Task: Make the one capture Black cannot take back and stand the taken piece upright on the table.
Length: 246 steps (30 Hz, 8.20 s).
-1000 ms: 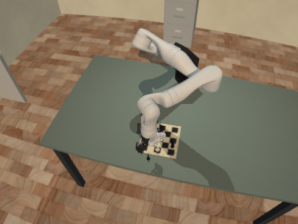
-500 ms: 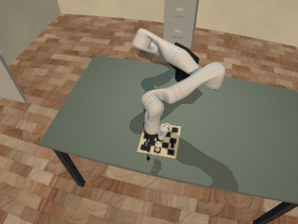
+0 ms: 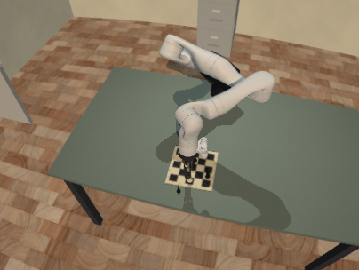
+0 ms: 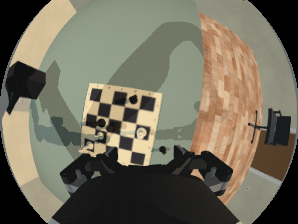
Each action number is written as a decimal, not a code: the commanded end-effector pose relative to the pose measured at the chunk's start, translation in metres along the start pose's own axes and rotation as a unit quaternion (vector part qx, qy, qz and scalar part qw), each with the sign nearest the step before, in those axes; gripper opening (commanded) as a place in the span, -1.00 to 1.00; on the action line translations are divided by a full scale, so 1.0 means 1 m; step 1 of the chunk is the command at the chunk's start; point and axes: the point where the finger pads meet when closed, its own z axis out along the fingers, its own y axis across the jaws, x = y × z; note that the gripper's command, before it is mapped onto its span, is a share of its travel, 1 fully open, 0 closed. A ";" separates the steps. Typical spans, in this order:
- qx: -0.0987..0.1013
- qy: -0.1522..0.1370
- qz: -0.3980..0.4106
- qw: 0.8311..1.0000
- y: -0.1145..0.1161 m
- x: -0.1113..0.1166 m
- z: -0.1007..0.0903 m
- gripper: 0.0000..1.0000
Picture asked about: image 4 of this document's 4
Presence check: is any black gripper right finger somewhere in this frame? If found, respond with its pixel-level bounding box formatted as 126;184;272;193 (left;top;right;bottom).
155;145;233;196

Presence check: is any chessboard with chess pieces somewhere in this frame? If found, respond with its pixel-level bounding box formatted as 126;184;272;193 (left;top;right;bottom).
81;83;162;166

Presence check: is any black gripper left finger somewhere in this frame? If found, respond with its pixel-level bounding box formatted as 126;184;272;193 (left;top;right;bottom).
60;146;133;196

